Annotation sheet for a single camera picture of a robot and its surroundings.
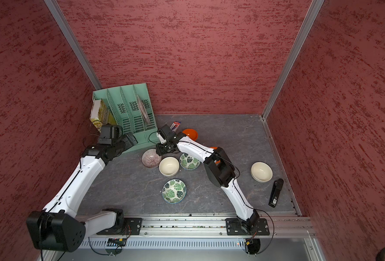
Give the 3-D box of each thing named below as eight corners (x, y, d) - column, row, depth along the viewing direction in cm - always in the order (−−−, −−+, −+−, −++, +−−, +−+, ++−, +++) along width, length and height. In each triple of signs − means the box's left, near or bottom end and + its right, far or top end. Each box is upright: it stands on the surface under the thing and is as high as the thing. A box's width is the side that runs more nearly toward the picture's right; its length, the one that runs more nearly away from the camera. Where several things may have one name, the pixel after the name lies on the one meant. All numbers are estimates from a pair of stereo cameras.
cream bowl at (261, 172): (252, 184, 89) (255, 180, 85) (248, 166, 96) (250, 161, 92) (271, 184, 89) (275, 180, 85) (266, 166, 96) (269, 161, 92)
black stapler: (267, 204, 83) (270, 201, 79) (274, 180, 91) (278, 177, 87) (273, 207, 82) (277, 205, 78) (280, 183, 90) (284, 180, 86)
